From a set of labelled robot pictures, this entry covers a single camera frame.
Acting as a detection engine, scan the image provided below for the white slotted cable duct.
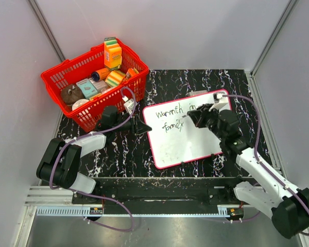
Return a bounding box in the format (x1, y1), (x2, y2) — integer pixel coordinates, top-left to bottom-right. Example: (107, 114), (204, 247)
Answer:
(37, 206), (230, 218)

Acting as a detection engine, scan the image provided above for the orange cylindrical can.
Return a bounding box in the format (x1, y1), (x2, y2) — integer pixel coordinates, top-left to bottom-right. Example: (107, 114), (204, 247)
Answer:
(91, 67), (111, 82)

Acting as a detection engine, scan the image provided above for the white eraser block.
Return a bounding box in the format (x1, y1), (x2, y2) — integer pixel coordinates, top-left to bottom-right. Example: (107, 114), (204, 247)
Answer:
(187, 90), (207, 97)

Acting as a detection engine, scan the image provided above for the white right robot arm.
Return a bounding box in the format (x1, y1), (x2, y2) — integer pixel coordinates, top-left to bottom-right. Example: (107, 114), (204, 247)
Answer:
(187, 104), (309, 239)

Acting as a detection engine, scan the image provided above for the teal small box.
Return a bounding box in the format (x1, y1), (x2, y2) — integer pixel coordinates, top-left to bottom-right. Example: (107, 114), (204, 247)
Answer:
(76, 79), (98, 99)

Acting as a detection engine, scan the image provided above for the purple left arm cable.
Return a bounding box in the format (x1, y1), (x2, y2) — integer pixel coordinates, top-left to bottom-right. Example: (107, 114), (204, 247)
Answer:
(50, 86), (137, 232)

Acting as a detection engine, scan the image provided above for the yellow green sponge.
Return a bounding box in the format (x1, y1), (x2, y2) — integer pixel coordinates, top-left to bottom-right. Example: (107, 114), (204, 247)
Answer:
(105, 70), (126, 87)

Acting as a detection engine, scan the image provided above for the white round lid container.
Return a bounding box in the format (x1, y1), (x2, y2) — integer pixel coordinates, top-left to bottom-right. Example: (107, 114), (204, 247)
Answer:
(72, 99), (89, 111)

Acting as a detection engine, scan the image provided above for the brown round bread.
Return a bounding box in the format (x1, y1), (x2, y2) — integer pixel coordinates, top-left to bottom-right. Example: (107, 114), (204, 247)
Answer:
(60, 84), (84, 105)

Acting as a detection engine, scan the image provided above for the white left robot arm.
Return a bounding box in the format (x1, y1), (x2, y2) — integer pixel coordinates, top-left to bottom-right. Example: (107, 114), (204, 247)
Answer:
(36, 105), (152, 204)

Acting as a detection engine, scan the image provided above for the orange snack packet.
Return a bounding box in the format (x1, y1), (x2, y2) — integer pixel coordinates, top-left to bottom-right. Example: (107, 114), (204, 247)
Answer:
(125, 68), (139, 80)

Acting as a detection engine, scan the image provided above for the orange sponge pack upright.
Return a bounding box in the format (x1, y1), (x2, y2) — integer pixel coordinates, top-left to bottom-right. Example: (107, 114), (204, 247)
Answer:
(104, 37), (122, 70)

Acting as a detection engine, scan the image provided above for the red plastic shopping basket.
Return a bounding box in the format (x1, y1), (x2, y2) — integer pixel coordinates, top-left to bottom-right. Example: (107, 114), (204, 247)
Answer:
(41, 37), (149, 132)

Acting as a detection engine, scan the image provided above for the pink framed whiteboard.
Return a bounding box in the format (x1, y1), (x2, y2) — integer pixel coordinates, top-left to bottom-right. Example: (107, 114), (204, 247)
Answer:
(143, 90), (228, 169)

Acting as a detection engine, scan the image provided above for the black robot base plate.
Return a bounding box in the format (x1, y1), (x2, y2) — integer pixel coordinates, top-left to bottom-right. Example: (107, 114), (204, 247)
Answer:
(72, 178), (243, 213)

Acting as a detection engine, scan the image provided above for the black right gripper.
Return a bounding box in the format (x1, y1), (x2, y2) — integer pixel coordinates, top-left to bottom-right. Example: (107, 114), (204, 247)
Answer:
(188, 104), (226, 141)

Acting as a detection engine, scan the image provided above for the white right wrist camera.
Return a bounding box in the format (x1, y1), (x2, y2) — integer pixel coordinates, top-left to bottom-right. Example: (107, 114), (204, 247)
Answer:
(209, 92), (229, 111)

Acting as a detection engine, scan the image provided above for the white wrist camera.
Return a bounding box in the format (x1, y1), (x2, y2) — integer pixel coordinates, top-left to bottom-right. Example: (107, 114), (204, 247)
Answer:
(209, 92), (229, 111)
(122, 96), (135, 115)

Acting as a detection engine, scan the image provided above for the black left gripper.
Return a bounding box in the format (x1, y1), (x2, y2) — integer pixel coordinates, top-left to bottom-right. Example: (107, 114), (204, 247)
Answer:
(113, 111), (152, 136)

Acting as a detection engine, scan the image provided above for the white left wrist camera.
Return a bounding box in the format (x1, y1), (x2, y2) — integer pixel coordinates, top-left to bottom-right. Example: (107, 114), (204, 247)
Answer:
(122, 96), (135, 115)

